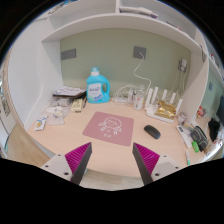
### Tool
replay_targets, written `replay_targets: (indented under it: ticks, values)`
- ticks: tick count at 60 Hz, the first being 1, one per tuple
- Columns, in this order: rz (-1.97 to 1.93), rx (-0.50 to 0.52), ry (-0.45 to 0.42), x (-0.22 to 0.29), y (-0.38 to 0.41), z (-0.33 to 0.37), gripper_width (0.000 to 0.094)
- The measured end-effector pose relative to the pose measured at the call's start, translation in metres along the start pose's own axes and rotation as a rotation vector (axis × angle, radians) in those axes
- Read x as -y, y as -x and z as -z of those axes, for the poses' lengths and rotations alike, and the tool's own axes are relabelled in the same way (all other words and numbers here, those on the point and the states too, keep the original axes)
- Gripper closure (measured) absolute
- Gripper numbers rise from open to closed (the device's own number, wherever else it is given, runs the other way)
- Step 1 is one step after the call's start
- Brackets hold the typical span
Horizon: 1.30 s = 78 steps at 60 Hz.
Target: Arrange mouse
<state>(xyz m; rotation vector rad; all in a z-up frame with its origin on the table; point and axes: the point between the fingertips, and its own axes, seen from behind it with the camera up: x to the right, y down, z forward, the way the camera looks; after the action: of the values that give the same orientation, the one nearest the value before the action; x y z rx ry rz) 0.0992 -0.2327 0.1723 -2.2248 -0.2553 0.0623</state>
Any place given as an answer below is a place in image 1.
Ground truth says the white wifi router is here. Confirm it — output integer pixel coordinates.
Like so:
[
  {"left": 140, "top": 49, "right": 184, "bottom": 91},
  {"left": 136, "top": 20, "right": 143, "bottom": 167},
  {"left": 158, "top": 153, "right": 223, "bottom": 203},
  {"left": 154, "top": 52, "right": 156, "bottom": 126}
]
[{"left": 145, "top": 87, "right": 183, "bottom": 123}]

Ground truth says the white cable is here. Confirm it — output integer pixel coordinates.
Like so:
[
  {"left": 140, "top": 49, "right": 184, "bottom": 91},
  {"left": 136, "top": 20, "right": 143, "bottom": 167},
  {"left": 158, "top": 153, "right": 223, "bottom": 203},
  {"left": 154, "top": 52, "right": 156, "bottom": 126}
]
[{"left": 133, "top": 52, "right": 153, "bottom": 95}]

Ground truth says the white power strip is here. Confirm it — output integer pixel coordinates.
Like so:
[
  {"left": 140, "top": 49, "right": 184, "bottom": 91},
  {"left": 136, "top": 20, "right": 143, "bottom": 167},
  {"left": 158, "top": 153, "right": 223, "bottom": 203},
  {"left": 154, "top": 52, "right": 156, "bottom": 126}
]
[{"left": 112, "top": 97, "right": 132, "bottom": 104}]

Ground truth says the wall power adapter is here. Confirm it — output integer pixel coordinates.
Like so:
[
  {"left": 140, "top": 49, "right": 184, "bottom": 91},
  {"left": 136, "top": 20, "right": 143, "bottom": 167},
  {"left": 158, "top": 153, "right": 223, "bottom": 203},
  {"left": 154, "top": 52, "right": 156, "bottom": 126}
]
[{"left": 178, "top": 58, "right": 187, "bottom": 72}]

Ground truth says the white remote control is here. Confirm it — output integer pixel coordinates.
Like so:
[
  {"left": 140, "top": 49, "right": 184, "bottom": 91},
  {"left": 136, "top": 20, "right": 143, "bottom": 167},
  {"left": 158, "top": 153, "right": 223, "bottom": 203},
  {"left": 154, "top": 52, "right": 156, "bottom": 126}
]
[{"left": 177, "top": 126, "right": 192, "bottom": 148}]

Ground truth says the black computer mouse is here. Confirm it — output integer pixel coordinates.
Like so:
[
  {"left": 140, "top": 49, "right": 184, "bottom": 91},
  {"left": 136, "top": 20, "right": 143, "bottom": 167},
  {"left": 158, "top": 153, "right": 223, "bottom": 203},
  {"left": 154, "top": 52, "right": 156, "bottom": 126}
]
[{"left": 144, "top": 125, "right": 161, "bottom": 139}]

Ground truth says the clear plastic bottle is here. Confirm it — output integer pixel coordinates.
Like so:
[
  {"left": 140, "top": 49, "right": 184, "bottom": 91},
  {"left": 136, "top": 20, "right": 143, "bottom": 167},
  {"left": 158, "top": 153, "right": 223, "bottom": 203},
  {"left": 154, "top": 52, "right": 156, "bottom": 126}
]
[{"left": 133, "top": 88, "right": 145, "bottom": 111}]

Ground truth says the clear plastic bag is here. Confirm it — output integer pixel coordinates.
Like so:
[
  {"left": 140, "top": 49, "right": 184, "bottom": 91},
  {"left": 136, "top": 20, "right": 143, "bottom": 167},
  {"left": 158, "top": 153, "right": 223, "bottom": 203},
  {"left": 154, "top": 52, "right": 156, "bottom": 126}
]
[{"left": 46, "top": 106, "right": 70, "bottom": 125}]

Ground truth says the white yellow card packet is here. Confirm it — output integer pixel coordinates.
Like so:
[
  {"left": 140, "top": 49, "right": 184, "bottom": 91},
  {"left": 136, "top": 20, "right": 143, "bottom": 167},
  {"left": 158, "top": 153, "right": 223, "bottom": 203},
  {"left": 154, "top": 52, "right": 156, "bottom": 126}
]
[{"left": 34, "top": 114, "right": 48, "bottom": 131}]

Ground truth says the pink mouse pad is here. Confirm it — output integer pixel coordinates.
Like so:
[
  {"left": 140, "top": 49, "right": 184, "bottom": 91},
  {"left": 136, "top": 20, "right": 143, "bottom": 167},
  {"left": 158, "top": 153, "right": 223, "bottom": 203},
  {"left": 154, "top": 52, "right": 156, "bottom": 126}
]
[{"left": 83, "top": 112, "right": 134, "bottom": 146}]

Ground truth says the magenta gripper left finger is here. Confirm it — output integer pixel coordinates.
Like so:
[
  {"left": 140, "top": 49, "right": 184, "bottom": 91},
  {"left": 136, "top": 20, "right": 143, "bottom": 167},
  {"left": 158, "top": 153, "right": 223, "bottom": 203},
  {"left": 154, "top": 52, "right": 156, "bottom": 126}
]
[{"left": 65, "top": 143, "right": 92, "bottom": 185}]

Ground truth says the white wall shelf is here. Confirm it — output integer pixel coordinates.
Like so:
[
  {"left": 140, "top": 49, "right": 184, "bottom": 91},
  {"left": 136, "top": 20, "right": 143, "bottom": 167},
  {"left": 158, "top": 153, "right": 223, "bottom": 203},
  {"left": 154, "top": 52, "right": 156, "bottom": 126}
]
[{"left": 42, "top": 0, "right": 224, "bottom": 77}]

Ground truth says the green white tube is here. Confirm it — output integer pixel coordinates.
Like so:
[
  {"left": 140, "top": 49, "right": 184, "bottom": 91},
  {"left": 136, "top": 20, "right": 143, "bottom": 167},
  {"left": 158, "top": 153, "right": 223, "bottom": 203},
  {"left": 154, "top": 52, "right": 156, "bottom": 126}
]
[{"left": 185, "top": 150, "right": 190, "bottom": 165}]

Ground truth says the small white jar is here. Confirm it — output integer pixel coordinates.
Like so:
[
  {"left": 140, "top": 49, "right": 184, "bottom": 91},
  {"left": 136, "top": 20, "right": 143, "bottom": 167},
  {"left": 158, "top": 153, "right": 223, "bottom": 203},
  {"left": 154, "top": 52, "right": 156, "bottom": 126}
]
[{"left": 178, "top": 112, "right": 187, "bottom": 125}]

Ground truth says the gold foil packet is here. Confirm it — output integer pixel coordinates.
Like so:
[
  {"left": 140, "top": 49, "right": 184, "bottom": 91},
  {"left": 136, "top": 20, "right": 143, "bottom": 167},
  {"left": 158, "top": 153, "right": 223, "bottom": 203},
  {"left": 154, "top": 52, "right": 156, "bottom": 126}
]
[{"left": 155, "top": 100, "right": 176, "bottom": 120}]

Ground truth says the yellow small box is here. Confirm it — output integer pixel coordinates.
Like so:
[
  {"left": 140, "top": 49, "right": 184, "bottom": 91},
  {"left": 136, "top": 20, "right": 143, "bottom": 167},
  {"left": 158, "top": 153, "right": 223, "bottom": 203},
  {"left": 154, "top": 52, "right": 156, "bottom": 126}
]
[{"left": 71, "top": 99, "right": 83, "bottom": 113}]

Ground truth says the black pouch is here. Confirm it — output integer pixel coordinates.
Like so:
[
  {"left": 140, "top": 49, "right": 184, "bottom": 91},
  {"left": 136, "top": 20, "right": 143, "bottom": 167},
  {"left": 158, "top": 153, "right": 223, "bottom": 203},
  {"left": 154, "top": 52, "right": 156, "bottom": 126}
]
[{"left": 191, "top": 126, "right": 208, "bottom": 151}]

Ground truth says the blue detergent bottle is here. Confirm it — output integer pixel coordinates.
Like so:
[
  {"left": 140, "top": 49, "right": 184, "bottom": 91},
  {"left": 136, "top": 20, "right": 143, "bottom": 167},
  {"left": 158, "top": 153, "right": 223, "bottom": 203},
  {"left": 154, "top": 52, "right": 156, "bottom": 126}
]
[{"left": 86, "top": 67, "right": 110, "bottom": 104}]

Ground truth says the grey wall plate left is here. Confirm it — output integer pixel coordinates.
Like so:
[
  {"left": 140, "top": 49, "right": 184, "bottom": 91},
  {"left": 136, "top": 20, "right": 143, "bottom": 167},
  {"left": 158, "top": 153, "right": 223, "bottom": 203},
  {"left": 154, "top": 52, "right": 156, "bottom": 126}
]
[{"left": 61, "top": 49, "right": 76, "bottom": 60}]

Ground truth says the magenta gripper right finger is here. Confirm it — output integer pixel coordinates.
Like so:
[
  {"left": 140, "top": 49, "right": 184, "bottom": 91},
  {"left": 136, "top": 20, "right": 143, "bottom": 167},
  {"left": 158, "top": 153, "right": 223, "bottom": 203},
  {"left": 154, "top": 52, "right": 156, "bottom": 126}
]
[{"left": 132, "top": 143, "right": 160, "bottom": 185}]

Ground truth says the grey wall socket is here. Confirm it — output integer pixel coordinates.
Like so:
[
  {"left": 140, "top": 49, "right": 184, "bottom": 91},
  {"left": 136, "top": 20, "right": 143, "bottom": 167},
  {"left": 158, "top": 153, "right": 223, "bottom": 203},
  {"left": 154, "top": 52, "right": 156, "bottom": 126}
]
[{"left": 133, "top": 46, "right": 146, "bottom": 59}]

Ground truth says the stack of books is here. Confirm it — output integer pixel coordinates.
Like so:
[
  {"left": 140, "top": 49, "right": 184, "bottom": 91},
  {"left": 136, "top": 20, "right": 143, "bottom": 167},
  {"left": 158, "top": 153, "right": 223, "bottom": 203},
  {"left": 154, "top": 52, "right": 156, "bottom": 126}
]
[{"left": 53, "top": 86, "right": 86, "bottom": 98}]

